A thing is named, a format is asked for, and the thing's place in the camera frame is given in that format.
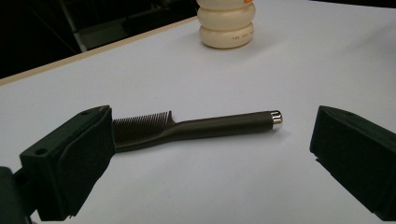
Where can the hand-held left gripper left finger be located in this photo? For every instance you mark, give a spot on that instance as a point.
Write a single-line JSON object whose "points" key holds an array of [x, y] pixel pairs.
{"points": [[74, 161]]}

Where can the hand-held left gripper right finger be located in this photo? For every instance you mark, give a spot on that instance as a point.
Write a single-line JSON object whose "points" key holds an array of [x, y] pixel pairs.
{"points": [[355, 149]]}

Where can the dark brown comb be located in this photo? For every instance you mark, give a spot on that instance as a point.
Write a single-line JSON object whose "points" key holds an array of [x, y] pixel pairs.
{"points": [[199, 126]]}

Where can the cream ribbed holder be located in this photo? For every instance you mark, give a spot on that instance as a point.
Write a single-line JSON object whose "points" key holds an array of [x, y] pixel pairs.
{"points": [[226, 26]]}

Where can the grey metal frame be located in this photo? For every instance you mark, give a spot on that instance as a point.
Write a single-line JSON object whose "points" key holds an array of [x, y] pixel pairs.
{"points": [[99, 32]]}

